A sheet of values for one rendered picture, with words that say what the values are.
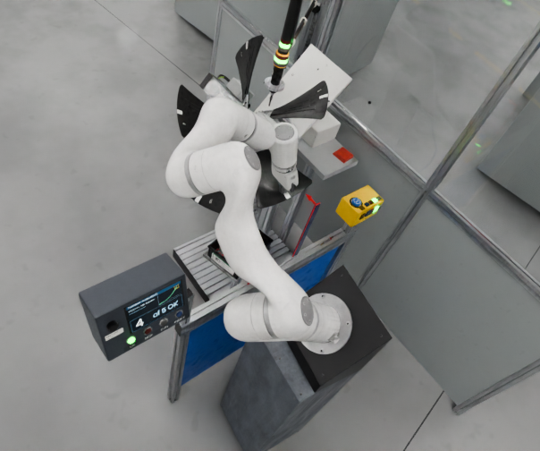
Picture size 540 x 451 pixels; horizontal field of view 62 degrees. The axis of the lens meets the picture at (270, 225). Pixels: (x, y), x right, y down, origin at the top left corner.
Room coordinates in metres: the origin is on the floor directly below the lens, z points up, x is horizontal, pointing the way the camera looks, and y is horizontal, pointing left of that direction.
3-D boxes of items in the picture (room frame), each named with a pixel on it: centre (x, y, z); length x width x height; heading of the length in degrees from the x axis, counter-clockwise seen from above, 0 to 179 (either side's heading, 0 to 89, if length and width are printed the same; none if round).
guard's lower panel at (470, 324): (1.90, -0.30, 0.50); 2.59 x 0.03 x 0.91; 52
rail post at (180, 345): (0.70, 0.18, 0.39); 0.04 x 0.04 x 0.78; 52
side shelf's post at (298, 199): (1.84, -0.10, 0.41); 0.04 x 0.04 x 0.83; 52
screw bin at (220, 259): (1.08, 0.09, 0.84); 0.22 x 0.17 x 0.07; 157
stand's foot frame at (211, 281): (1.58, 0.13, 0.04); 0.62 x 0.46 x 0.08; 142
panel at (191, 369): (1.04, -0.08, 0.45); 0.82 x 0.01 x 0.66; 142
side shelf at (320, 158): (1.84, -0.10, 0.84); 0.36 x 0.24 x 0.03; 52
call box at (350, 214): (1.35, -0.33, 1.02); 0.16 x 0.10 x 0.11; 142
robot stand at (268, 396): (0.74, -0.26, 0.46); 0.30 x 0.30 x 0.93; 46
